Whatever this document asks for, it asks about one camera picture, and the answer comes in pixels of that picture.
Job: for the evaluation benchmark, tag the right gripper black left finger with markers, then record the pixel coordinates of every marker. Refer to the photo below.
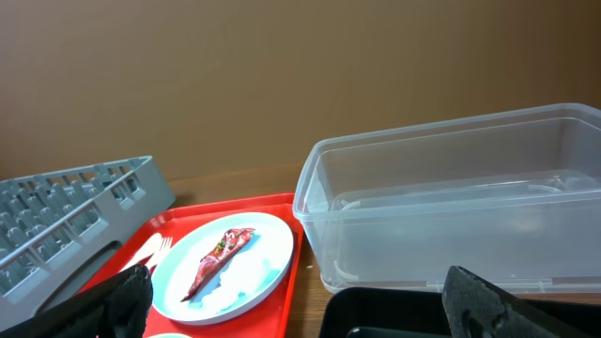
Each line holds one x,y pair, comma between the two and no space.
116,308

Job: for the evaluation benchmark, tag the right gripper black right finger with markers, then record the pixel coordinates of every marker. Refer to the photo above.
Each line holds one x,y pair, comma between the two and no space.
476,308

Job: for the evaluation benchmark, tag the light blue bowl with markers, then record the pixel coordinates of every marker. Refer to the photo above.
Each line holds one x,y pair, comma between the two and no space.
170,335

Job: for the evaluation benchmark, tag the white plastic spoon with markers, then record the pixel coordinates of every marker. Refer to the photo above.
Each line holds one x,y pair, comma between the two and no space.
152,245

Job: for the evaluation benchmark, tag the white plastic fork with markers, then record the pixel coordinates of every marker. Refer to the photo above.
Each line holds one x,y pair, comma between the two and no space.
160,254

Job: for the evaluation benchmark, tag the red snack wrapper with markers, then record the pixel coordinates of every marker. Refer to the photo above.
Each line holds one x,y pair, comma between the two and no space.
232,241

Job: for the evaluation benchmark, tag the light blue plate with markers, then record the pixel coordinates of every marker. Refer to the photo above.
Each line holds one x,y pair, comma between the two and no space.
222,269

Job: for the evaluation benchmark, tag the white napkin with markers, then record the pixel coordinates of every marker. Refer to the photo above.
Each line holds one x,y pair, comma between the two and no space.
245,274

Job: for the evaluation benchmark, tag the grey dishwasher rack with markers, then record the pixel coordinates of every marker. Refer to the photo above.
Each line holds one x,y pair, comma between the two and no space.
59,228

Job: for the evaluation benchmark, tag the red plastic tray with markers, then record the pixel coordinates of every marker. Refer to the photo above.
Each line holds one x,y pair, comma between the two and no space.
268,319

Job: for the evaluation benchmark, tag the black plastic tray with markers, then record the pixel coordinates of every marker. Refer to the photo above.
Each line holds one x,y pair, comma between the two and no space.
423,312

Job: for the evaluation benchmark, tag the clear plastic bin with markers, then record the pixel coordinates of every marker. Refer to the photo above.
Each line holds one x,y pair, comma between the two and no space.
513,197

